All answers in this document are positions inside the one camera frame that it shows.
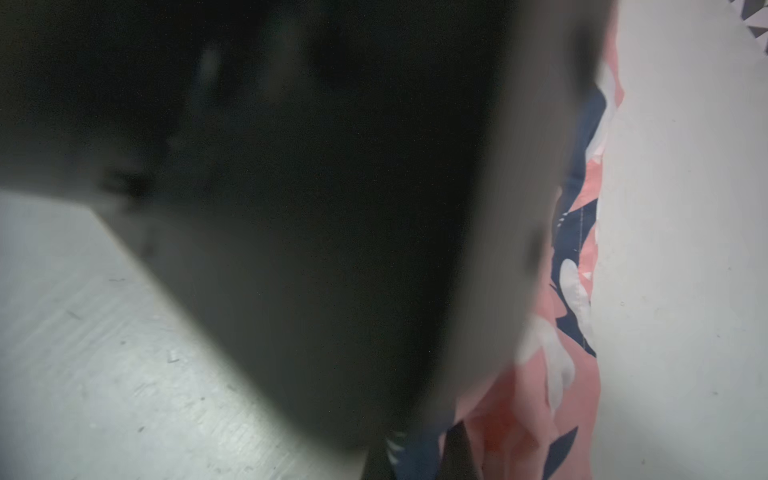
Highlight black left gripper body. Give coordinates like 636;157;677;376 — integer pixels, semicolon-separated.
1;1;613;448

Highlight pink shark print shorts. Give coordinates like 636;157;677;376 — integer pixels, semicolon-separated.
363;24;624;479

